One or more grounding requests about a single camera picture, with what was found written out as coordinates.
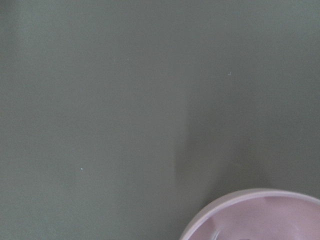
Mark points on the small pink bowl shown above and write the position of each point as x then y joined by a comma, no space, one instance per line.
257,214

